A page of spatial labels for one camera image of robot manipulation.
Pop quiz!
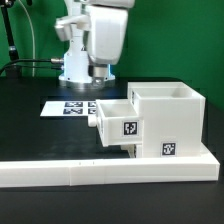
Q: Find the white front drawer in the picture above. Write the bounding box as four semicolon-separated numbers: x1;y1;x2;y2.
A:
120;144;136;158

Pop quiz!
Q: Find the marker tag sheet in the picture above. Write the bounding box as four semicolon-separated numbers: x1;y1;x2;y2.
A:
40;101;96;117

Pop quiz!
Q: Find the grey thin cable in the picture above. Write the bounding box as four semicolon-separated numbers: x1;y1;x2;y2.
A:
18;0;37;78

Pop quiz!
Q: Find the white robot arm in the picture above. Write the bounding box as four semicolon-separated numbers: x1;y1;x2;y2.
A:
55;0;135;88

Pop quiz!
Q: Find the white drawer cabinet box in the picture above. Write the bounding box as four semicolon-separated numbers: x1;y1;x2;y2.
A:
128;82;205;158

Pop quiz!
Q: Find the white drawer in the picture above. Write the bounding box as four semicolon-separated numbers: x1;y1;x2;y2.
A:
120;144;136;158
88;99;143;147

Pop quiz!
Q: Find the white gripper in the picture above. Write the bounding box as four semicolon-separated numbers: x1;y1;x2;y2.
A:
87;6;128;86

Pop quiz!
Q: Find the black cable with connector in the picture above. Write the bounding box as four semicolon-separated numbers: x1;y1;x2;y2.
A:
0;57;66;76

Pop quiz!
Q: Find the white L-shaped fence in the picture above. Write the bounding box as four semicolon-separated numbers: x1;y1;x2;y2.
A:
0;145;220;188

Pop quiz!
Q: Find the black camera stand pole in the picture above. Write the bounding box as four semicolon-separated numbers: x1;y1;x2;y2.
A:
0;0;23;79

